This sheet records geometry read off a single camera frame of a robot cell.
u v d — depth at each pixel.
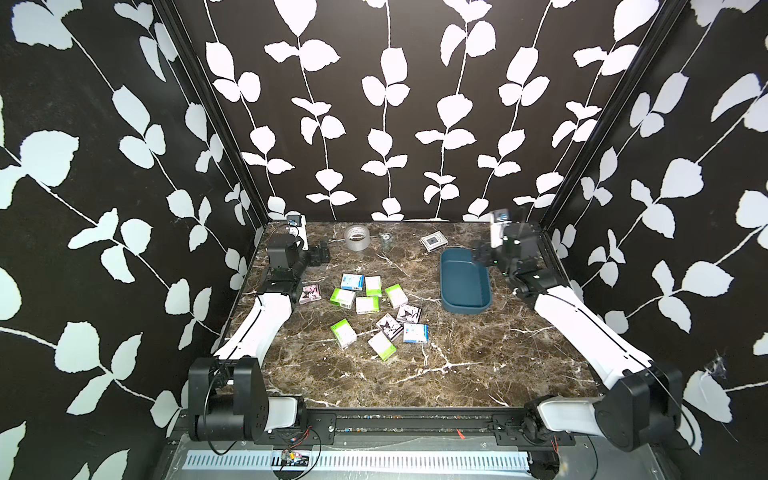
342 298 0.96
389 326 0.90
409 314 0.93
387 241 1.10
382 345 0.86
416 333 0.88
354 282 1.01
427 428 0.75
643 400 0.40
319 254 0.76
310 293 0.96
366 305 0.95
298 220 0.73
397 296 0.98
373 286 1.01
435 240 1.14
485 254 0.73
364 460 0.70
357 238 1.14
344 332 0.89
